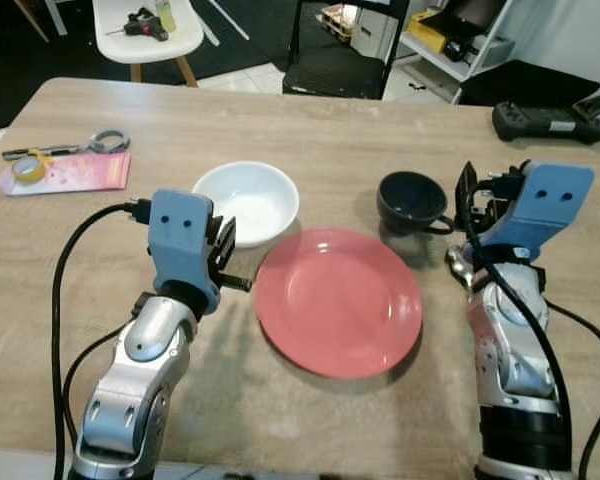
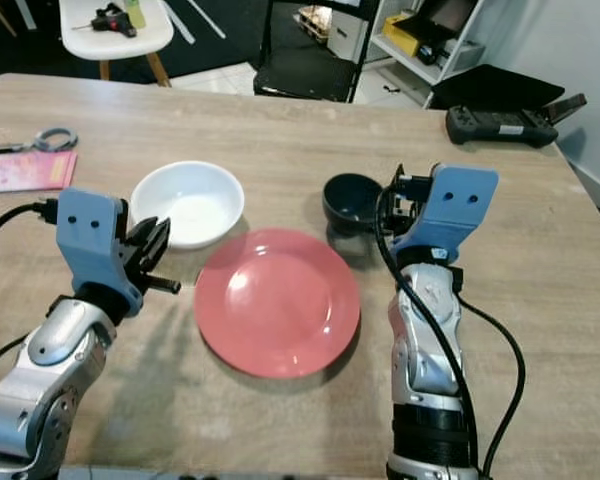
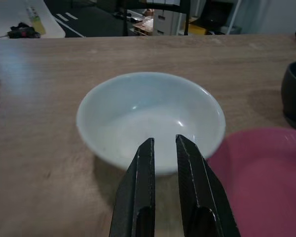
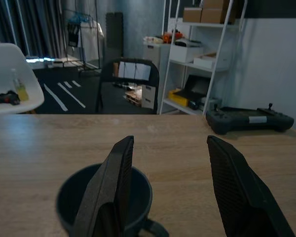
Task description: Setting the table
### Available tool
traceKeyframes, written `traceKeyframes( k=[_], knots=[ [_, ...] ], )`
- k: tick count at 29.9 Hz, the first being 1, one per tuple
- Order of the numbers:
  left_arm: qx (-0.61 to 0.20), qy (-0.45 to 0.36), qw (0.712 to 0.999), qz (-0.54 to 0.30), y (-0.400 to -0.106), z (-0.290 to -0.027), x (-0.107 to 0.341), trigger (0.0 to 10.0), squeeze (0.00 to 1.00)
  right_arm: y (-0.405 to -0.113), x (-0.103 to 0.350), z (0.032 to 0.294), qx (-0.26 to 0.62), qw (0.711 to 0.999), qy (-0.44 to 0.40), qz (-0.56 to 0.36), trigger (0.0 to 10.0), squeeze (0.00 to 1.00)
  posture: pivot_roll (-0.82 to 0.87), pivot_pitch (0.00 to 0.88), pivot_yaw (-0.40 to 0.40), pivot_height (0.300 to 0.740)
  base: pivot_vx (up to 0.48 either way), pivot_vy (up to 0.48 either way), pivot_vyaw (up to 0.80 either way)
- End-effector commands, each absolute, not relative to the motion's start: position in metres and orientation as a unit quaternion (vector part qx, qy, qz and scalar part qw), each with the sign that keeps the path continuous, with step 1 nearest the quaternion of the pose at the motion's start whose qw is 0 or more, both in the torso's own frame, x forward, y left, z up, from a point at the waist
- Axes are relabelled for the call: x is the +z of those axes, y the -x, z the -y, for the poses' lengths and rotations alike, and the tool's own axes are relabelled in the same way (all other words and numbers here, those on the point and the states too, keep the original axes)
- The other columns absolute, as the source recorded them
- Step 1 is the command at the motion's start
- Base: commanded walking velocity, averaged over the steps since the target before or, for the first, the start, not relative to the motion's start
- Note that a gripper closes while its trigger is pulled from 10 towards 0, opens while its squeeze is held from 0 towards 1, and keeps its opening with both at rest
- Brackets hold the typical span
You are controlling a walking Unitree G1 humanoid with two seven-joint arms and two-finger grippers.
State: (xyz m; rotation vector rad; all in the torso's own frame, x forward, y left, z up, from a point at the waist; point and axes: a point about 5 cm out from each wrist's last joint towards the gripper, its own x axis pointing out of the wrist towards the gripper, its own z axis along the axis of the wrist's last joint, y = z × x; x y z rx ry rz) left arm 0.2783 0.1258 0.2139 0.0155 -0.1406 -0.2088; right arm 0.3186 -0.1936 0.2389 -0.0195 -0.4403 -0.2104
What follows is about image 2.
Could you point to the dark blue cup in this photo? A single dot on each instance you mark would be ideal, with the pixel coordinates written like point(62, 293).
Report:
point(350, 203)

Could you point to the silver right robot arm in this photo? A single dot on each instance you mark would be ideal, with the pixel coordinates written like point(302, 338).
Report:
point(425, 350)

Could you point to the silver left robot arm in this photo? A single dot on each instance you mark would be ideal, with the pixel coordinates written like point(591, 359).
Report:
point(50, 380)

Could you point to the white bowl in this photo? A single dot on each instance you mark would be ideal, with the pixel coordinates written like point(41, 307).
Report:
point(190, 200)

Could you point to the black handheld controller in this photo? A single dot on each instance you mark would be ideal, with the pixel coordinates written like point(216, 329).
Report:
point(500, 128)

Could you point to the pink plate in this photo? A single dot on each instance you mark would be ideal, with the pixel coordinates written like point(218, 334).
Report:
point(278, 305)

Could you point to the pink paper packet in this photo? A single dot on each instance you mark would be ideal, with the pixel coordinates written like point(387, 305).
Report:
point(30, 172)

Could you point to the white shelf unit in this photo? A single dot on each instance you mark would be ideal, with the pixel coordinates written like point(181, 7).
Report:
point(465, 55)

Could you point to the yellow box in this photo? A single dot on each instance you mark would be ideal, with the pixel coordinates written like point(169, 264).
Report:
point(400, 34)

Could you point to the white storage box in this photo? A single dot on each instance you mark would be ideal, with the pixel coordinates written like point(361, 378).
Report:
point(352, 38)

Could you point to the black folding phone holder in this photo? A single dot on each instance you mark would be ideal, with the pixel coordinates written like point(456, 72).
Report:
point(565, 108)

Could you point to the white chair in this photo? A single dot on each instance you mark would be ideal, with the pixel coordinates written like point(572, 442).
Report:
point(150, 42)

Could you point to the black power drill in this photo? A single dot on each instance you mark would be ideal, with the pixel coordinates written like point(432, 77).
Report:
point(110, 20)

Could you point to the yellow green bottle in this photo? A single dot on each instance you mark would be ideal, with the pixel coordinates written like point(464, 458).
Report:
point(134, 12)

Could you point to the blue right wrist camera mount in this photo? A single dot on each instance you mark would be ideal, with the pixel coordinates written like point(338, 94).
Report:
point(460, 205)

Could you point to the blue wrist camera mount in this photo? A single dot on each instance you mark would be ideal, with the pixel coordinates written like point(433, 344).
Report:
point(460, 205)
point(95, 240)

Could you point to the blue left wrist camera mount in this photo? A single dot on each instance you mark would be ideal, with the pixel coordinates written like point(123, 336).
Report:
point(95, 240)

